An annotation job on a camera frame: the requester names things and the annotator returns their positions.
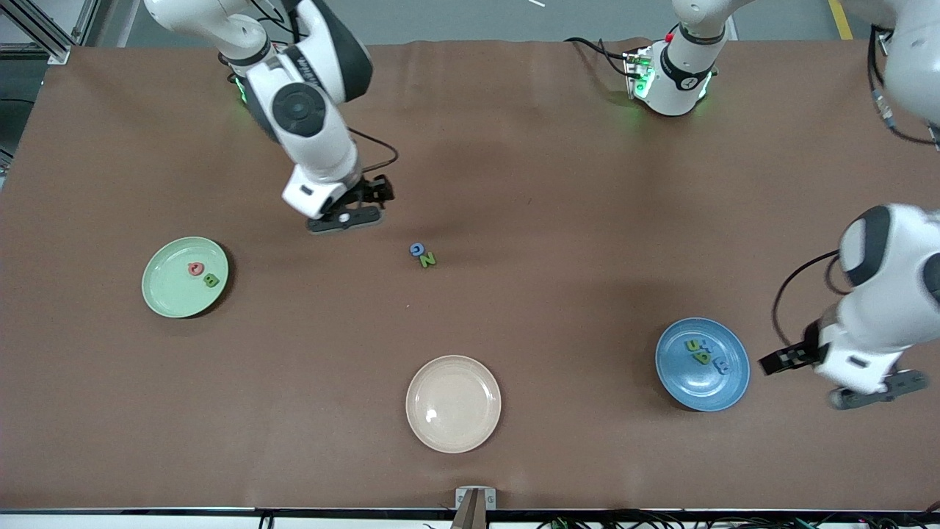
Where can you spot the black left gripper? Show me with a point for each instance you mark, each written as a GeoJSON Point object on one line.
{"type": "Point", "coordinates": [803, 351]}

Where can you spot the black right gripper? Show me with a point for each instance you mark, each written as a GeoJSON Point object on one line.
{"type": "Point", "coordinates": [373, 189]}

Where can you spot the blue foam letter m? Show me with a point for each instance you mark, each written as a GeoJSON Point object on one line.
{"type": "Point", "coordinates": [721, 366]}

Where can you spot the blue foam letter G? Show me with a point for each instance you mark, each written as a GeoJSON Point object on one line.
{"type": "Point", "coordinates": [413, 250]}

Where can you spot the blue foam letter x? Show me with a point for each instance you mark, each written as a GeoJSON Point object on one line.
{"type": "Point", "coordinates": [709, 344]}

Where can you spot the green foam letter N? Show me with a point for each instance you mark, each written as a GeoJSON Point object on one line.
{"type": "Point", "coordinates": [427, 260]}

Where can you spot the green foam letter a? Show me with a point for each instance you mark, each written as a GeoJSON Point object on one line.
{"type": "Point", "coordinates": [703, 358]}

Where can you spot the green foam letter u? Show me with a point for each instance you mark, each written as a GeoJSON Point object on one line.
{"type": "Point", "coordinates": [689, 345]}

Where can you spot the green foam letter B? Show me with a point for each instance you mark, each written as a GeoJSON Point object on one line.
{"type": "Point", "coordinates": [211, 281]}

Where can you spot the red foam letter Q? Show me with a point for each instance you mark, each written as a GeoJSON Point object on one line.
{"type": "Point", "coordinates": [190, 269]}

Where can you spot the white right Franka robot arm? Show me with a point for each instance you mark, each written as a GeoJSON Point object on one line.
{"type": "Point", "coordinates": [330, 154]}

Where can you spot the blue round plate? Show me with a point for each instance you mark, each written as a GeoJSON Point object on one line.
{"type": "Point", "coordinates": [690, 389]}

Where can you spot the brown table cover sheet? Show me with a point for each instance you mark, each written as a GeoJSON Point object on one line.
{"type": "Point", "coordinates": [514, 184]}

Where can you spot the beige round plate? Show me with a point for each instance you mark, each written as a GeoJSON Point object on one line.
{"type": "Point", "coordinates": [453, 404]}

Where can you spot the green round plate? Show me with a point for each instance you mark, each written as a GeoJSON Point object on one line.
{"type": "Point", "coordinates": [172, 297]}

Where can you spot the metal camera pole bracket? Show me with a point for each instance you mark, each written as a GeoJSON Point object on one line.
{"type": "Point", "coordinates": [463, 498]}

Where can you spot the silver aluminium frame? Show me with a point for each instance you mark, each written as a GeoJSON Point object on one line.
{"type": "Point", "coordinates": [57, 53]}

